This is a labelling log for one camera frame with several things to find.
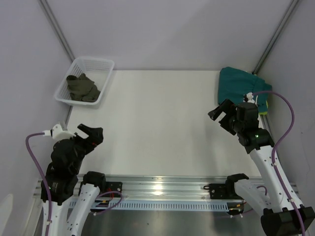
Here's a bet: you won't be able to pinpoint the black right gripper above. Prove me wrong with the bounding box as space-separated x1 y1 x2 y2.
207 99 243 136

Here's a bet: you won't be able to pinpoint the olive green shorts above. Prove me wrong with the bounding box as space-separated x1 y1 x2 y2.
66 73 100 103

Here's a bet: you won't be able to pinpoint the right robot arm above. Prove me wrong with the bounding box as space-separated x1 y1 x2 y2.
208 99 315 236

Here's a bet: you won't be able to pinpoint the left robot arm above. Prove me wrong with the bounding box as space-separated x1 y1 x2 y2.
41 124 107 236

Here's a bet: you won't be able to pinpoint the teal folded shorts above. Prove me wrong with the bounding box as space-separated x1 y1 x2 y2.
218 67 272 105

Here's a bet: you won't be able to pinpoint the white plastic basket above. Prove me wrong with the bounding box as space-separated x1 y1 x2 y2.
54 56 115 109

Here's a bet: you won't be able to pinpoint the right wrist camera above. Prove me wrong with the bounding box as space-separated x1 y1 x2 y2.
243 92 256 104

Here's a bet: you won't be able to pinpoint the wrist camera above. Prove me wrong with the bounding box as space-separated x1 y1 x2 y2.
243 92 256 104
43 124 75 141

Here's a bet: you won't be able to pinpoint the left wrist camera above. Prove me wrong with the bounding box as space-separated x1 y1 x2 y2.
43 124 75 141

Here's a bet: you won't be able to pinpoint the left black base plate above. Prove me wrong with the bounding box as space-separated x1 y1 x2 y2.
105 181 123 198

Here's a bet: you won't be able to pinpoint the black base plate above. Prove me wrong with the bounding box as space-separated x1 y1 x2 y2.
203 183 243 200
105 181 123 198

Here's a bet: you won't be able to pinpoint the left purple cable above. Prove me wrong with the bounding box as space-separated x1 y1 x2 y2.
25 132 54 236

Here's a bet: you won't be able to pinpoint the aluminium mounting rail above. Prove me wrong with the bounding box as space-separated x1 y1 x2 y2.
33 175 301 203

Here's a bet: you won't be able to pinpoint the white slotted cable duct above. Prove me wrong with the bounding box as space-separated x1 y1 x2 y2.
68 199 229 211

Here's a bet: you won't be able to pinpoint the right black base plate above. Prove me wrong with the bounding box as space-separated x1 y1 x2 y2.
203 183 243 200

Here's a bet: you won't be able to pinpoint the right aluminium corner post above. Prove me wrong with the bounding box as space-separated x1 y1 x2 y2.
252 0 301 74

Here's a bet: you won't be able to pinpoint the aluminium corner post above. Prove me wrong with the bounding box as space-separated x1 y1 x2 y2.
252 0 301 74
38 0 75 62

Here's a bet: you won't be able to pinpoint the left aluminium corner post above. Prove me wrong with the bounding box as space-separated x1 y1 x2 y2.
38 0 75 62

